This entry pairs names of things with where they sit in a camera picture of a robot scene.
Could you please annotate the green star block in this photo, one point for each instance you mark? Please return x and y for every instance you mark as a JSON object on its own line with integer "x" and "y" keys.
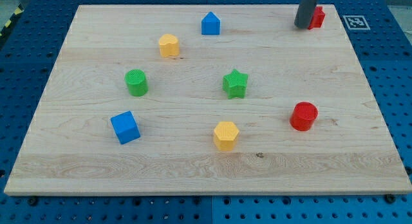
{"x": 235, "y": 84}

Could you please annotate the blue triangle block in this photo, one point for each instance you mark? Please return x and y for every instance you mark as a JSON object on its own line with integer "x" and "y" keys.
{"x": 210, "y": 24}

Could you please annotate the red star block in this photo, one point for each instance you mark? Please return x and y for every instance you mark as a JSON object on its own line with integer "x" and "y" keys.
{"x": 317, "y": 18}

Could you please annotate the yellow hexagon block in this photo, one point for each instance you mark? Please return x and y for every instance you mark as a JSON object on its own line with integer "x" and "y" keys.
{"x": 225, "y": 135}

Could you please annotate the wooden board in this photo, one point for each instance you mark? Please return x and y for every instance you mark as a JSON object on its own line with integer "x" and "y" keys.
{"x": 71, "y": 148}

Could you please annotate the green cylinder block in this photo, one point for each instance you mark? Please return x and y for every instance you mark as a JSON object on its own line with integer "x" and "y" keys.
{"x": 136, "y": 82}

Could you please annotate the yellow heart block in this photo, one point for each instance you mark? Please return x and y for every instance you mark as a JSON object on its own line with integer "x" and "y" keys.
{"x": 169, "y": 45}

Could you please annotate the blue cube block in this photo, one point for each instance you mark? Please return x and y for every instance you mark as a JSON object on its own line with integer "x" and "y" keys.
{"x": 125, "y": 127}

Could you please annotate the red cylinder block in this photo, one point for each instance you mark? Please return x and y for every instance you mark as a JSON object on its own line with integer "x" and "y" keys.
{"x": 303, "y": 116}

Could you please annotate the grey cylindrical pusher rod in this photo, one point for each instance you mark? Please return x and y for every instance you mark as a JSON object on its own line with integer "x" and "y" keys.
{"x": 305, "y": 13}

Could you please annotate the white fiducial marker tag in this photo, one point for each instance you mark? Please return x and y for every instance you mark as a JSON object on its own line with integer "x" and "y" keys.
{"x": 356, "y": 22}

